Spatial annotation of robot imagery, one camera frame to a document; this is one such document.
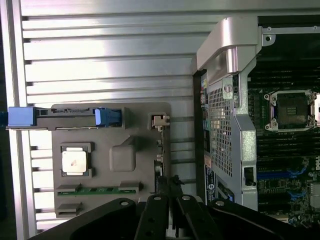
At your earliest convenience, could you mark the green RAM stick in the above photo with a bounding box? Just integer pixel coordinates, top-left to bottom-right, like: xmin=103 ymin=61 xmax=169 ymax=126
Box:
xmin=57 ymin=186 xmax=138 ymax=197

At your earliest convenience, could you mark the green Dell motherboard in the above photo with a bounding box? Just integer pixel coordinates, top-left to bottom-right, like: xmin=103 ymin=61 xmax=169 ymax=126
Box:
xmin=247 ymin=72 xmax=320 ymax=233

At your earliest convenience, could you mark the blue expansion slot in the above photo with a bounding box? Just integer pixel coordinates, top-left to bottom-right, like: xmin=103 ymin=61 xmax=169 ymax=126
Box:
xmin=286 ymin=190 xmax=309 ymax=200
xmin=256 ymin=170 xmax=309 ymax=179

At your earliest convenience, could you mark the silver CPU chip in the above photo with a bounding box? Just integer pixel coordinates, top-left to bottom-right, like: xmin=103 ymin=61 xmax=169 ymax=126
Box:
xmin=61 ymin=149 xmax=88 ymax=176

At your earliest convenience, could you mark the grey plastic parts rack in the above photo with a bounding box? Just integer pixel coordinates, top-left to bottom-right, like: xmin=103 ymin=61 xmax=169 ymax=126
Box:
xmin=4 ymin=101 xmax=173 ymax=219

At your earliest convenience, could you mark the hard disk with blue carrier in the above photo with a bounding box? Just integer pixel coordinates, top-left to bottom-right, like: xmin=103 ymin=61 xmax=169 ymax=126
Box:
xmin=0 ymin=106 xmax=126 ymax=130

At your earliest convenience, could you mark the CPU socket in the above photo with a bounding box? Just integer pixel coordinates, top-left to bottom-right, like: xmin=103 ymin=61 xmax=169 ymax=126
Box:
xmin=264 ymin=90 xmax=318 ymax=133

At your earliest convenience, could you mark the metal socket cover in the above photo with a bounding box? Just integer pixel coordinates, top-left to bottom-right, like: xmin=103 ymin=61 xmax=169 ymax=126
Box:
xmin=314 ymin=93 xmax=320 ymax=126

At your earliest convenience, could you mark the open grey PC case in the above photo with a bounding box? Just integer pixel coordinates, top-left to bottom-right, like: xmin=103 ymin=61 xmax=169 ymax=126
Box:
xmin=191 ymin=16 xmax=320 ymax=220

